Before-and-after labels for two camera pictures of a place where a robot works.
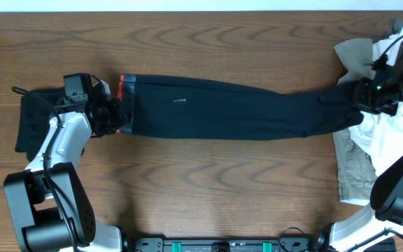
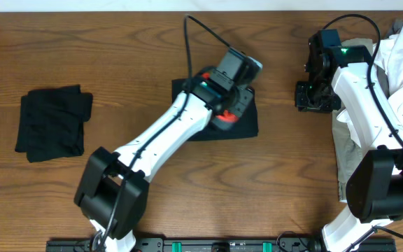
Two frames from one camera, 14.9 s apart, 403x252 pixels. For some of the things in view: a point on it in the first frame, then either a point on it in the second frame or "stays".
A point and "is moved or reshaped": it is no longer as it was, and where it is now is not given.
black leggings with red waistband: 192,107 is moved or reshaped
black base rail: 222,244 stays
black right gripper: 360,99 to 305,105
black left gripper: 108,116 to 243,99
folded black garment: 36,107 stays
